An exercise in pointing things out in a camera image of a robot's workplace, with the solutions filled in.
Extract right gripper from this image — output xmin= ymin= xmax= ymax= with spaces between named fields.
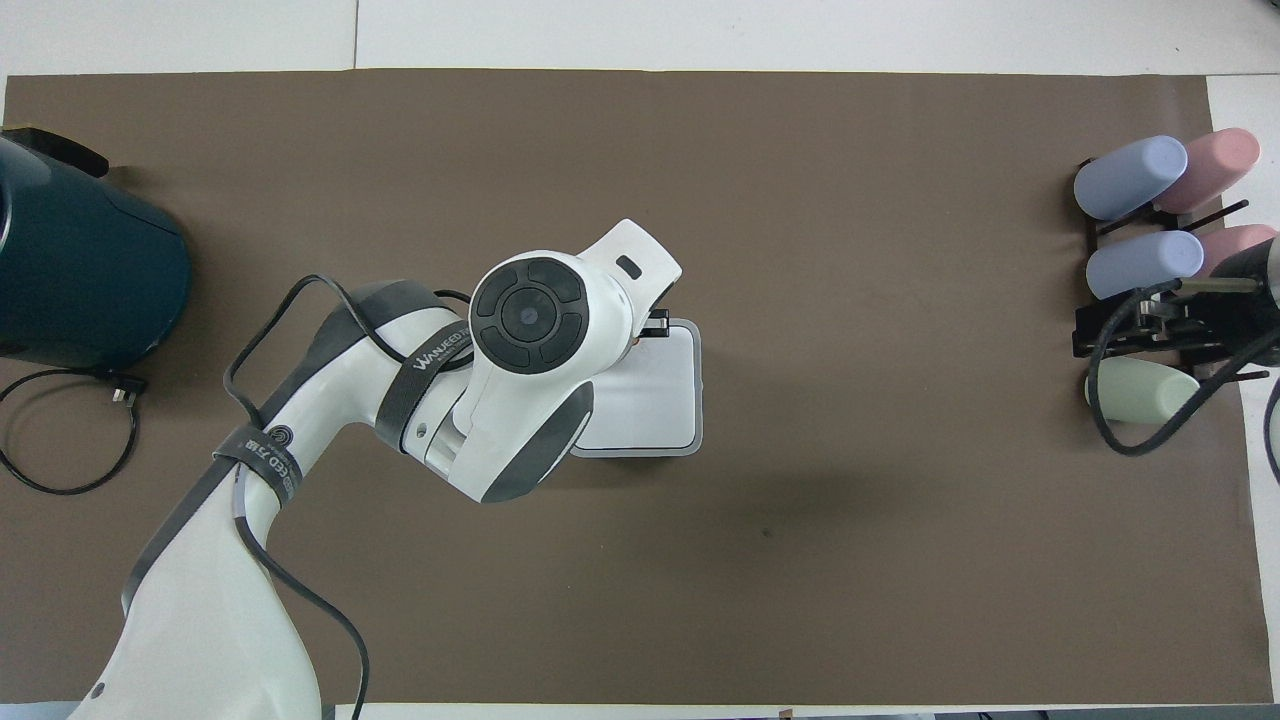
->
xmin=1196 ymin=239 xmax=1274 ymax=352

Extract pink cup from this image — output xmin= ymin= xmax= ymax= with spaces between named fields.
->
xmin=1199 ymin=224 xmax=1280 ymax=278
xmin=1154 ymin=127 xmax=1262 ymax=215

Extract lilac blue cup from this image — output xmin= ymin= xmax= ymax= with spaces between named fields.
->
xmin=1073 ymin=135 xmax=1190 ymax=222
xmin=1085 ymin=230 xmax=1206 ymax=302

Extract pale green cup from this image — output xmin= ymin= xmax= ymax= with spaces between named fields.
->
xmin=1085 ymin=357 xmax=1202 ymax=425

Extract black cup rack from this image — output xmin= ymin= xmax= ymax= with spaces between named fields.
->
xmin=1072 ymin=157 xmax=1274 ymax=389

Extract white square tray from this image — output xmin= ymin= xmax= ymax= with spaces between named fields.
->
xmin=569 ymin=318 xmax=704 ymax=460

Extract dark teal electric kettle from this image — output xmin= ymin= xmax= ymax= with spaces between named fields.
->
xmin=0 ymin=127 xmax=194 ymax=372

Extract black cable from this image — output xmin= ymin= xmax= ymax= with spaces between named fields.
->
xmin=1262 ymin=376 xmax=1280 ymax=483
xmin=1087 ymin=279 xmax=1280 ymax=458
xmin=221 ymin=273 xmax=473 ymax=720

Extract black power cord with plug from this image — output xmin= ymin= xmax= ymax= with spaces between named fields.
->
xmin=0 ymin=367 xmax=150 ymax=497

